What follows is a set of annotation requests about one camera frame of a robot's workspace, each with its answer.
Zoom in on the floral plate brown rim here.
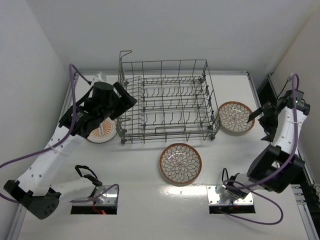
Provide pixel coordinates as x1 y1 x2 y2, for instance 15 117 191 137
218 101 255 134
159 143 203 185

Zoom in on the white plate orange sunburst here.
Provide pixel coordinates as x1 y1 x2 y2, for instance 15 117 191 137
87 118 117 144

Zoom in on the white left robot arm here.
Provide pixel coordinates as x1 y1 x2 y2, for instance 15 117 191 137
3 81 137 220

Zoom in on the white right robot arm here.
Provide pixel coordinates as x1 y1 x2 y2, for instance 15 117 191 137
223 99 311 199

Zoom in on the grey wire dish rack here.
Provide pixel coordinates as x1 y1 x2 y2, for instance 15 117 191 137
116 50 221 144

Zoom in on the aluminium frame rail right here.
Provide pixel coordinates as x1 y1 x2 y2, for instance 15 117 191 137
267 73 320 240

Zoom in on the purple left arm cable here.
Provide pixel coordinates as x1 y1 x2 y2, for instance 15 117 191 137
0 63 121 203

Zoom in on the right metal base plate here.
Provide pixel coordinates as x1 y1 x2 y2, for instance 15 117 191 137
206 185 254 207

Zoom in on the metal base plate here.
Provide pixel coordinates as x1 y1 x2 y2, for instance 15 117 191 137
206 185 254 207
88 183 120 207

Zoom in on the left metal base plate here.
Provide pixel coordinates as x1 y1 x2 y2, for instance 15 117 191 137
88 183 120 207

